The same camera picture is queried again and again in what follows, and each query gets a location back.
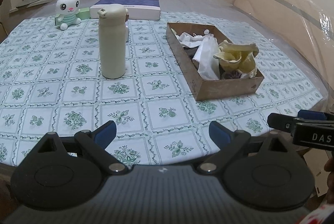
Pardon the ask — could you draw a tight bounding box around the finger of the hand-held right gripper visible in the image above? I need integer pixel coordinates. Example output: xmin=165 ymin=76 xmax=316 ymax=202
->
xmin=297 ymin=109 xmax=334 ymax=121
xmin=267 ymin=113 xmax=304 ymax=134

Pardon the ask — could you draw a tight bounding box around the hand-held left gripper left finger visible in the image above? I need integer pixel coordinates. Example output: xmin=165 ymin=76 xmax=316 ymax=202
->
xmin=25 ymin=120 xmax=128 ymax=175

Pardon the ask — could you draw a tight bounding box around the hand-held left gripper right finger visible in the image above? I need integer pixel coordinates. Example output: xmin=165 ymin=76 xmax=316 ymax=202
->
xmin=197 ymin=121 xmax=301 ymax=175

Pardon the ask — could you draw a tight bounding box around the brown cardboard box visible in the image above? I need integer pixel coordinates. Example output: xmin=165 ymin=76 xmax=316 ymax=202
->
xmin=166 ymin=22 xmax=265 ymax=101

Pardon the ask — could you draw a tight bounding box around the purple velvet scrunchie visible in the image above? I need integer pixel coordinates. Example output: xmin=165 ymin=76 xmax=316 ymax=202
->
xmin=222 ymin=70 xmax=242 ymax=80

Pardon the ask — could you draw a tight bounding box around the cream yellow cloth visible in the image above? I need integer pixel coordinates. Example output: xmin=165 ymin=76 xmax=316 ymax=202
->
xmin=213 ymin=40 xmax=259 ymax=77

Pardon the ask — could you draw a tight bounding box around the grey face mask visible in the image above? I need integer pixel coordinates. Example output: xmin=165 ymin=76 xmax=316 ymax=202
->
xmin=183 ymin=47 xmax=202 ymax=63

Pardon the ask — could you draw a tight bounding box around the white cloth with cord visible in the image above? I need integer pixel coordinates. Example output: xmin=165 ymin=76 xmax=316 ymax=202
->
xmin=176 ymin=31 xmax=209 ymax=48

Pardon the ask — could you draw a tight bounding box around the person's right forearm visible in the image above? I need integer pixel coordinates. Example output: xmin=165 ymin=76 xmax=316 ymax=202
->
xmin=297 ymin=196 xmax=334 ymax=224

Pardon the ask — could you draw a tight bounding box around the person's right hand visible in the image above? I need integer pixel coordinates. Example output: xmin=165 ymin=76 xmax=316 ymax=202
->
xmin=324 ymin=155 xmax=334 ymax=188

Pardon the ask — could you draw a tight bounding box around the light wooden board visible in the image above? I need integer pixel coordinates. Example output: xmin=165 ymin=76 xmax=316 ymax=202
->
xmin=297 ymin=147 xmax=330 ymax=197

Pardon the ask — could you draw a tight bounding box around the beige thermos bottle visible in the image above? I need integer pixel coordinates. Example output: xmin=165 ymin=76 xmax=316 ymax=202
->
xmin=97 ymin=4 xmax=130 ymax=80

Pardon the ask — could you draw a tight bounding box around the plastic-wrapped headboard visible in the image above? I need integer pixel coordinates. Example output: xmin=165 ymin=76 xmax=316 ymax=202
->
xmin=233 ymin=0 xmax=334 ymax=63

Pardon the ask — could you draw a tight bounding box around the light green box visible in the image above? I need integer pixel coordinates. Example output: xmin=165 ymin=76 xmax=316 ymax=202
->
xmin=54 ymin=7 xmax=91 ymax=26

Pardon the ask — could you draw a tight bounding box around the white rabbit plush toy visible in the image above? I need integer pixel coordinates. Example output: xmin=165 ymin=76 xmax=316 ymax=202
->
xmin=54 ymin=0 xmax=82 ymax=30

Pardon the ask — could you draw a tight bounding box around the purple and white flat box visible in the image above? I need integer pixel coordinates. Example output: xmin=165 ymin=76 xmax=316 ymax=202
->
xmin=90 ymin=0 xmax=161 ymax=22

